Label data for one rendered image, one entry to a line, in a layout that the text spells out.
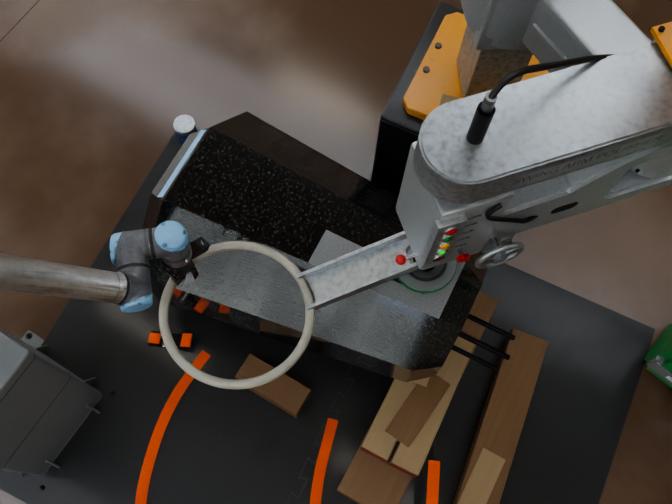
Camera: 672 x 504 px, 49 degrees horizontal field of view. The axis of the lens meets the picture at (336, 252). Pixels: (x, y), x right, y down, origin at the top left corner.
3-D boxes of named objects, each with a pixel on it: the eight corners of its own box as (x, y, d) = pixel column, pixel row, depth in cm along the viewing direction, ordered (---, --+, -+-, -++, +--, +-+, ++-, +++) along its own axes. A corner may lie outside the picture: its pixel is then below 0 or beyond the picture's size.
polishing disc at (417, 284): (415, 220, 255) (415, 219, 254) (467, 254, 251) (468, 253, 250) (381, 268, 249) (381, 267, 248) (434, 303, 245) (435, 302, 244)
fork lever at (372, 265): (493, 187, 235) (493, 182, 230) (518, 241, 229) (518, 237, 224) (296, 268, 243) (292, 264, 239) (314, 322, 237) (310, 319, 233)
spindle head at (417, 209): (499, 178, 233) (539, 103, 191) (528, 240, 226) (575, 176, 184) (393, 211, 228) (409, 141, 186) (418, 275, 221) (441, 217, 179)
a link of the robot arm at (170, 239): (150, 220, 210) (185, 215, 211) (155, 237, 221) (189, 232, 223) (153, 250, 207) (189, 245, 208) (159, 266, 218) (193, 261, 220)
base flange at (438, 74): (447, 14, 295) (449, 6, 290) (562, 60, 289) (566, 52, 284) (398, 110, 279) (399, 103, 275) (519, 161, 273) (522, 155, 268)
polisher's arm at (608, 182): (637, 143, 243) (712, 54, 197) (670, 204, 235) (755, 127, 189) (429, 207, 233) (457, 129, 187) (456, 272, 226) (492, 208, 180)
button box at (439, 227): (445, 250, 210) (464, 210, 183) (449, 258, 209) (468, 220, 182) (419, 258, 209) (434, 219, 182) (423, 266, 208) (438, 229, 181)
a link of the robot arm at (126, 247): (109, 266, 205) (154, 259, 207) (106, 228, 209) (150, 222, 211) (115, 276, 214) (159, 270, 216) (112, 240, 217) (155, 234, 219)
